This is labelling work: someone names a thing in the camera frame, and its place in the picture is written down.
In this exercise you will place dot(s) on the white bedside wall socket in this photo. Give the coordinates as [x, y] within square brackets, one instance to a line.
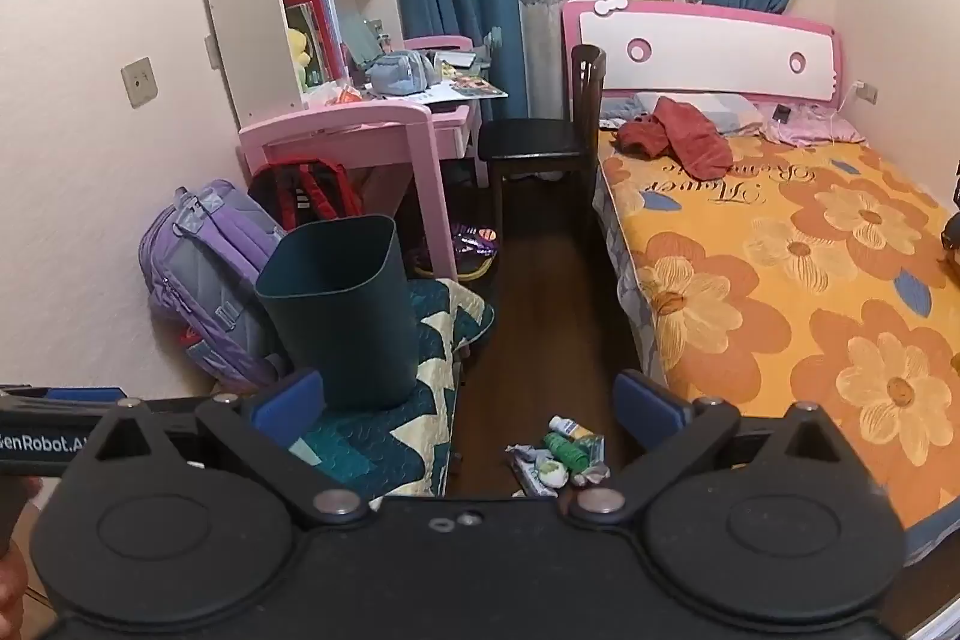
[867, 92]

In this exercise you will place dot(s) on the person's left hand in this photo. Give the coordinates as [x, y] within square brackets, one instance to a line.
[9, 587]

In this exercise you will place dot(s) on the dark wooden chair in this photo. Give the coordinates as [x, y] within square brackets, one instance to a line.
[532, 141]

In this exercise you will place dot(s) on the purple white snack packet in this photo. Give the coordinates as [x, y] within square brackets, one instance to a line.
[525, 464]

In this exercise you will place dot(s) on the yellow white drink bottle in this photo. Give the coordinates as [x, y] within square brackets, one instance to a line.
[574, 428]

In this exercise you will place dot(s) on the pink white bed frame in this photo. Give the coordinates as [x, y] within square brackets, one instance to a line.
[712, 48]

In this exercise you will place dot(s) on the teal cream quilted mat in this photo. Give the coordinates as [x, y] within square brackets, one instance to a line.
[431, 385]

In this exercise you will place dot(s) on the purple grey backpack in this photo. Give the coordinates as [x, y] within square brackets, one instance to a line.
[195, 265]

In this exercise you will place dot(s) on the pink desk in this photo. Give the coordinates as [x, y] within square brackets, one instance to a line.
[352, 123]

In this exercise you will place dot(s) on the pink pillow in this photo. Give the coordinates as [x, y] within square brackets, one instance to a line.
[814, 129]

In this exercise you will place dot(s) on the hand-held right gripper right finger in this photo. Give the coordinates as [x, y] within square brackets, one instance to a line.
[646, 404]

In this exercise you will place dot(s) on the red black backpack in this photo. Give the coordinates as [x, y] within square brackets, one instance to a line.
[315, 190]

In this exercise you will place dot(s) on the yellow plush toy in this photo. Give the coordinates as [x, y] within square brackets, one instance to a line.
[298, 51]

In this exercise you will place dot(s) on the purple shiny bag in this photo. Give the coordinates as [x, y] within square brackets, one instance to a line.
[476, 242]

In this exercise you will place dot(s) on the grey green folder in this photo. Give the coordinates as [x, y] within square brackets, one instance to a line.
[364, 40]

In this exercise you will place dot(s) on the orange packet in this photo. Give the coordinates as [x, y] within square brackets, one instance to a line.
[346, 95]

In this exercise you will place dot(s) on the blue grey pencil bag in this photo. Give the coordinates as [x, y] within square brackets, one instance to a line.
[397, 74]

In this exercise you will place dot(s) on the dark green trash bin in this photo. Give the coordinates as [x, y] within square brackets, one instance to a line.
[337, 310]

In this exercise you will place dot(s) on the light grey pillow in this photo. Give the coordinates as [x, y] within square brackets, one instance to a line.
[731, 111]

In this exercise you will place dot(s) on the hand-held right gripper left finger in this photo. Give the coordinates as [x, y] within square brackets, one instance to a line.
[289, 401]

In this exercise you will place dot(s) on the colourful open magazine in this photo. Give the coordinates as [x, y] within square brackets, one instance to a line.
[469, 87]

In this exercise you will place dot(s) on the red garment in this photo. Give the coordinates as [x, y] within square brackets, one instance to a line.
[690, 138]

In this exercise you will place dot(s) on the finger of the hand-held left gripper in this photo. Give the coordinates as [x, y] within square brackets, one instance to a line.
[82, 394]

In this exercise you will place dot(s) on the row of red books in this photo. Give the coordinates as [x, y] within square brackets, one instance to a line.
[319, 29]

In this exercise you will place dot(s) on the small black device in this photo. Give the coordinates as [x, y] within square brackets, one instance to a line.
[781, 114]

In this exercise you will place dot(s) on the clear plastic snack packet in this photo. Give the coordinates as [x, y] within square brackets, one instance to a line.
[598, 456]

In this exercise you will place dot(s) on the beige wall socket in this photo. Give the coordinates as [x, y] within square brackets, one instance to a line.
[211, 52]
[140, 82]

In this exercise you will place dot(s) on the green can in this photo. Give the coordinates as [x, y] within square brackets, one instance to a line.
[568, 450]

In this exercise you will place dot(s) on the white tissue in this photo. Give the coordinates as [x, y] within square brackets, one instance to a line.
[591, 476]

